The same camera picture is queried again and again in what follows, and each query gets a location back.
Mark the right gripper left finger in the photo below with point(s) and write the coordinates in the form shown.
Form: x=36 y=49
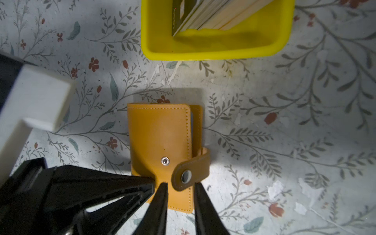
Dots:
x=155 y=219

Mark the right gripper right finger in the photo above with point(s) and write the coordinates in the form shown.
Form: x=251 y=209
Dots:
x=207 y=221

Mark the stack of credit cards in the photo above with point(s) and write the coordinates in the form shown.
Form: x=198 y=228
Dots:
x=212 y=14

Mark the yellow plastic card tray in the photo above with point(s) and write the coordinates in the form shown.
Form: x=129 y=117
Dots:
x=263 y=34

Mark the yellow leather card holder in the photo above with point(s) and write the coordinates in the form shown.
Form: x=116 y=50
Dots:
x=166 y=145

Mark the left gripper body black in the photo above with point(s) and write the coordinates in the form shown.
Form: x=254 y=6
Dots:
x=33 y=202

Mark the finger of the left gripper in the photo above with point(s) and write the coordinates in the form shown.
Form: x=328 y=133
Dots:
x=108 y=219
x=78 y=188

